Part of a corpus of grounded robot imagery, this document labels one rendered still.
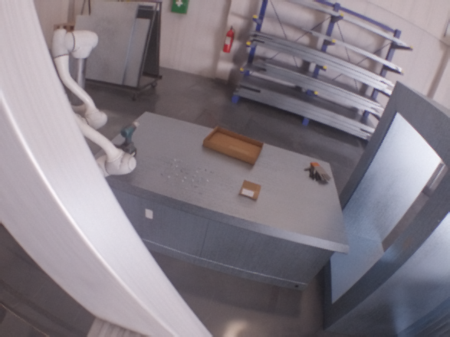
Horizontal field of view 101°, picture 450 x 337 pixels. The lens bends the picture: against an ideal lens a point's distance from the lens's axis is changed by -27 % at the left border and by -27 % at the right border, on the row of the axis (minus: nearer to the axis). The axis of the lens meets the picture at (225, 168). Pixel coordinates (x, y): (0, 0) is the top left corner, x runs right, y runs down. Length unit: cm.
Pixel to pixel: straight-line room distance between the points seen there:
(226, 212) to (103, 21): 381
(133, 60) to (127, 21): 66
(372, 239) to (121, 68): 412
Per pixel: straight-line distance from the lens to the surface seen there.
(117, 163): 135
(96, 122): 174
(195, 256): 189
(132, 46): 426
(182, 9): 612
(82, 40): 174
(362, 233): 267
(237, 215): 145
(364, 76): 512
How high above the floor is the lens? 165
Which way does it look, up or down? 35 degrees down
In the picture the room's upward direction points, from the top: 14 degrees clockwise
